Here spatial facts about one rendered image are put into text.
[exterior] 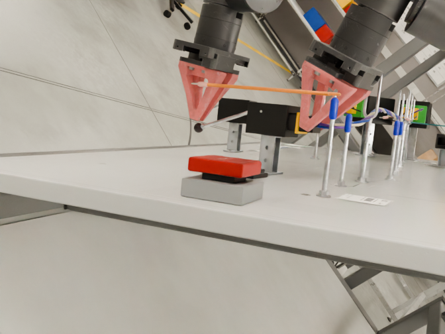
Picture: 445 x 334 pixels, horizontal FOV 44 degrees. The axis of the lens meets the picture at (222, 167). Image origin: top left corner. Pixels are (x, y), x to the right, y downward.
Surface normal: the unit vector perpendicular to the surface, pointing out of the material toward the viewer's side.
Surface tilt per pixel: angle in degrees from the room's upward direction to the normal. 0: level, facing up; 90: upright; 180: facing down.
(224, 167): 90
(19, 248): 0
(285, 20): 90
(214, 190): 90
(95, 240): 0
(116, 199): 90
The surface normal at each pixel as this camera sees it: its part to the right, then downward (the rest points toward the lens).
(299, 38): -0.45, -0.06
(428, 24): -0.37, 0.63
